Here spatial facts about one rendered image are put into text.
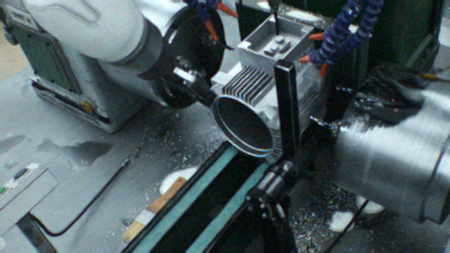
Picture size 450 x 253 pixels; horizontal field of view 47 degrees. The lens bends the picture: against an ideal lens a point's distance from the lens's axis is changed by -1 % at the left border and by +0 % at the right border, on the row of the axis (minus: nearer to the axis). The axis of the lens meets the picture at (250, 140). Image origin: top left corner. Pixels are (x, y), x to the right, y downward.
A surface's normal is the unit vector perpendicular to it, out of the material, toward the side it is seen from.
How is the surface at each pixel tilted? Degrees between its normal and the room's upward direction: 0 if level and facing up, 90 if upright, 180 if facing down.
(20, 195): 61
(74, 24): 99
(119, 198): 0
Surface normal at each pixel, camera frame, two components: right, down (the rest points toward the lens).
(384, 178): -0.58, 0.42
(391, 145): -0.50, 0.01
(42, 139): -0.11, -0.67
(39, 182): 0.65, 0.00
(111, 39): 0.55, 0.73
